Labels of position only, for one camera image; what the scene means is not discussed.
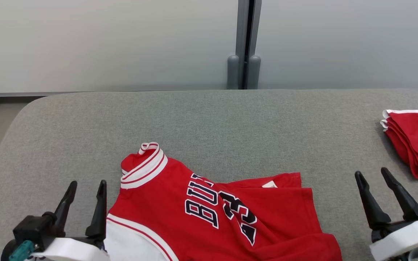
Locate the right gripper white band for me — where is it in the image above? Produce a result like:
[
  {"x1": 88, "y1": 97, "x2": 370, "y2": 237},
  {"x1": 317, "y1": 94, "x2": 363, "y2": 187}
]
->
[{"x1": 355, "y1": 167, "x2": 418, "y2": 261}]

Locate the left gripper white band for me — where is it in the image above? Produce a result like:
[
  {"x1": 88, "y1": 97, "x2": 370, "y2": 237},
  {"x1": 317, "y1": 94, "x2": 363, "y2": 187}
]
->
[{"x1": 0, "y1": 180, "x2": 110, "y2": 261}]

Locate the red basketball jersey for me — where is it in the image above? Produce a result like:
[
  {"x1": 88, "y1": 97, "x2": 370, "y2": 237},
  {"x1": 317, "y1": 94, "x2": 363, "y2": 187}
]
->
[{"x1": 104, "y1": 142, "x2": 343, "y2": 261}]

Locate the grey partition post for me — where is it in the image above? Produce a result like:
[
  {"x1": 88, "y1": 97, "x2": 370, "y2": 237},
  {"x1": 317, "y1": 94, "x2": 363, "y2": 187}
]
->
[{"x1": 227, "y1": 0, "x2": 262, "y2": 90}]

